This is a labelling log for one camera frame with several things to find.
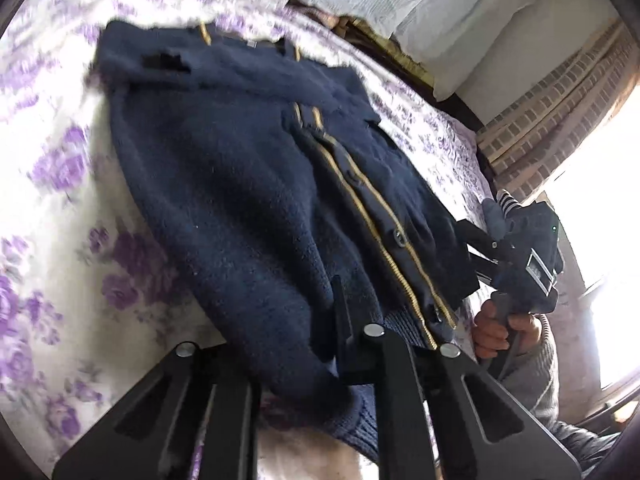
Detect brick-patterned curtain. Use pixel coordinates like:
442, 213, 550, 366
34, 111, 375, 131
475, 20, 640, 206

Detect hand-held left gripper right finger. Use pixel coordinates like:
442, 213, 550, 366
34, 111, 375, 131
330, 275, 583, 480

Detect person's right hand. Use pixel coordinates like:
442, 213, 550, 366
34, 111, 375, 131
472, 295, 543, 361

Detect stack of brown mats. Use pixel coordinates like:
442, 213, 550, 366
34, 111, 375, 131
320, 10, 436, 86

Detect purple floral bedsheet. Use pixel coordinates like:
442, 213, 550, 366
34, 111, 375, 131
0, 0, 493, 480

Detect striped grey sock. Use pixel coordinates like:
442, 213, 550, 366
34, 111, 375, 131
482, 189, 523, 241

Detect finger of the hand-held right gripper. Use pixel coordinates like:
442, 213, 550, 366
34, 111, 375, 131
466, 251, 502, 294
455, 219, 507, 262

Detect navy blue cardigan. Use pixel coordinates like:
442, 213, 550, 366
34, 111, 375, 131
90, 19, 481, 466

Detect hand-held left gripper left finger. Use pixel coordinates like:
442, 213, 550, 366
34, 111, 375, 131
52, 341, 261, 480

